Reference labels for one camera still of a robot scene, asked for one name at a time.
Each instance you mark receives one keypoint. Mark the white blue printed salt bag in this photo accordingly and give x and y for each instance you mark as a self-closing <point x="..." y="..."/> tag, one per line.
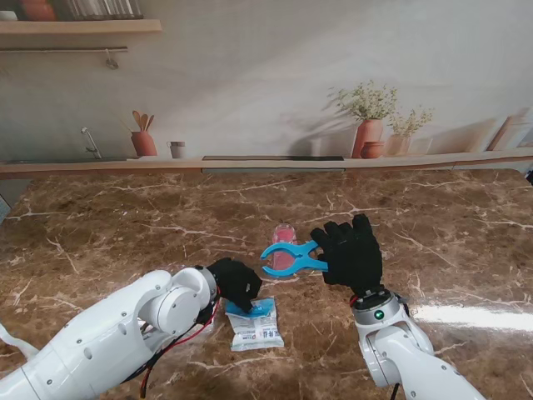
<point x="256" y="325"/>

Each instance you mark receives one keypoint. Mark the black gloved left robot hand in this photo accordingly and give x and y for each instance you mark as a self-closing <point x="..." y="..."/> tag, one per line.
<point x="237" y="283"/>

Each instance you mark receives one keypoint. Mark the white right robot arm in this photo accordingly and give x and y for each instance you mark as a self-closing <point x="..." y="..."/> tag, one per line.
<point x="399" y="350"/>

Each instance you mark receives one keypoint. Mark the clear bottle with pink seasoning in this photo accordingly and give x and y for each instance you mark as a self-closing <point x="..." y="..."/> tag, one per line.
<point x="284" y="246"/>

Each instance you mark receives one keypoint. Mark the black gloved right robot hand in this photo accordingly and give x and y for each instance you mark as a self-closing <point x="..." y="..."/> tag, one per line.
<point x="354" y="258"/>

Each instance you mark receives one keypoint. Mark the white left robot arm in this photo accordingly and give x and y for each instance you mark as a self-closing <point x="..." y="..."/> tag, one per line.
<point x="104" y="333"/>

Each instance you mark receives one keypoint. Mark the blue plastic bag clip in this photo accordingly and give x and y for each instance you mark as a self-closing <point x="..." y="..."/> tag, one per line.
<point x="291" y="260"/>

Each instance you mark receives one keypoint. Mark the pale blue box at table edge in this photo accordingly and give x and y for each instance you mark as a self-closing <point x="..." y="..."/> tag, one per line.
<point x="2" y="208"/>

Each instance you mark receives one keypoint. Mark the printed kitchen backdrop banner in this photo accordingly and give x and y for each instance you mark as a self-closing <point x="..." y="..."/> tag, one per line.
<point x="250" y="83"/>

